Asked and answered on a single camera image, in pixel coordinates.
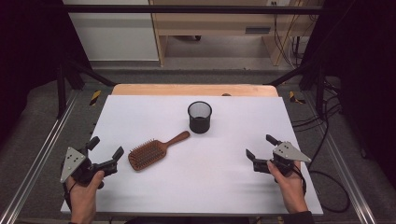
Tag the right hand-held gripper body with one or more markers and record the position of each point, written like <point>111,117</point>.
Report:
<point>286,152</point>

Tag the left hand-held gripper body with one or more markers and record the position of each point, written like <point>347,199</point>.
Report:
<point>73,161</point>

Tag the wooden hairbrush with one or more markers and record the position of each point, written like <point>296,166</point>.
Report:
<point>146,155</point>

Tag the black mesh cup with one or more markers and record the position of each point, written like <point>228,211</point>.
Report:
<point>199,126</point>

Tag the person's left hand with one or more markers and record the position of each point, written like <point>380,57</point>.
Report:
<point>82,197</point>

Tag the person's right hand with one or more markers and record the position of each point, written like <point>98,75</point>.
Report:
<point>289,189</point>

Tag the yellow black tape marker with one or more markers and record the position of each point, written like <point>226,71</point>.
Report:
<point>95,97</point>
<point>294,98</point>

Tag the wooden table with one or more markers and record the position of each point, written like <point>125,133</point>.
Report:
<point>193,90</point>

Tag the white cabinet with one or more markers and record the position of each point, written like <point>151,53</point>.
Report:
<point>115,37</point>

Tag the light wooden desk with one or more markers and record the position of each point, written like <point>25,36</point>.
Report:
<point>214,23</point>

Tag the aluminium rail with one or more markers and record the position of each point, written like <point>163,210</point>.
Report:
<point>345,174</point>
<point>46,146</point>

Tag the black metal frame post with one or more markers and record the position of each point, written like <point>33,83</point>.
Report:
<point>320,93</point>
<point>61,93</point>

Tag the black metal frame strut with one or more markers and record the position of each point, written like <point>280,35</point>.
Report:
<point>90,73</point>
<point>292,74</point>

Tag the black metal frame bar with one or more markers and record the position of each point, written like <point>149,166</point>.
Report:
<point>186,9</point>

